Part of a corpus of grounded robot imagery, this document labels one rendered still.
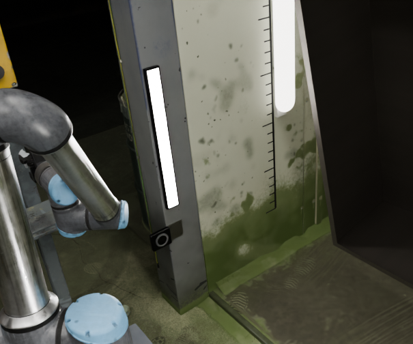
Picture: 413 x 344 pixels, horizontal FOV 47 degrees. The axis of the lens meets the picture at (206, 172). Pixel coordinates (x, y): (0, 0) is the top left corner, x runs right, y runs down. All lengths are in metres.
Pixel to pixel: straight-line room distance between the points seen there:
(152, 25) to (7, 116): 0.92
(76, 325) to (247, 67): 1.35
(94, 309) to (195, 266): 1.15
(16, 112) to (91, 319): 0.55
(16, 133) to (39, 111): 0.07
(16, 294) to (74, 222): 0.37
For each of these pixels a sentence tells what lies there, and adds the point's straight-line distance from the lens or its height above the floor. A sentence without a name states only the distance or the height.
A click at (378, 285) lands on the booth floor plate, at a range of 2.62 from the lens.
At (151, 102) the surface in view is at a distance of 1.88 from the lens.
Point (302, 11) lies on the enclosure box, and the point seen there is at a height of 1.47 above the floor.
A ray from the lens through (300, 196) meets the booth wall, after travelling 2.72.
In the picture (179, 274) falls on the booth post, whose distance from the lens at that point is 2.35.
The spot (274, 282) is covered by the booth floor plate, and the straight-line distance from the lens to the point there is 2.58.
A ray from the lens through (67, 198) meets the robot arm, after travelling 1.51.
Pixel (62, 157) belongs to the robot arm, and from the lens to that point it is 1.17.
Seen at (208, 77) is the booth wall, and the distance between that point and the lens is 2.04.
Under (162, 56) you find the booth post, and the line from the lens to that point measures 1.89.
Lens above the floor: 1.78
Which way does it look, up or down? 29 degrees down
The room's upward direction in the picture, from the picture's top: 6 degrees counter-clockwise
